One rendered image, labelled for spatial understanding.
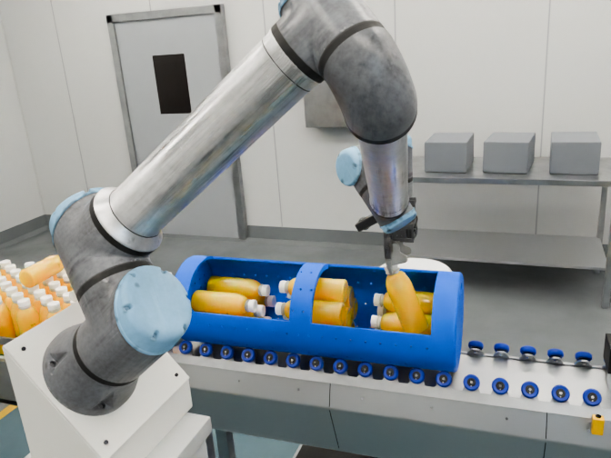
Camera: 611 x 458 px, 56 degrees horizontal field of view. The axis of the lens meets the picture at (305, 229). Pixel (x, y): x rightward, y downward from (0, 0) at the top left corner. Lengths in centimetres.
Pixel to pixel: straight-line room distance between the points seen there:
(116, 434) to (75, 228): 41
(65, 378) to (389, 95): 77
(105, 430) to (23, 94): 606
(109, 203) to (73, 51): 547
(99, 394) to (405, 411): 91
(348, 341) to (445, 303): 29
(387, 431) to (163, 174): 112
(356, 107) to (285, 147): 454
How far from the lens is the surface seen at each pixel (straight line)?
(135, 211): 106
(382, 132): 88
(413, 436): 182
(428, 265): 225
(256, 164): 555
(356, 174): 138
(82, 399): 119
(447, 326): 159
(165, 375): 135
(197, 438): 135
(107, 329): 106
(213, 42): 553
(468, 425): 174
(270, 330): 173
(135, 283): 105
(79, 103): 657
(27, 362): 122
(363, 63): 84
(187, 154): 98
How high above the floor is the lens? 190
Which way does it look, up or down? 18 degrees down
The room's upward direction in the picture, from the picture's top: 4 degrees counter-clockwise
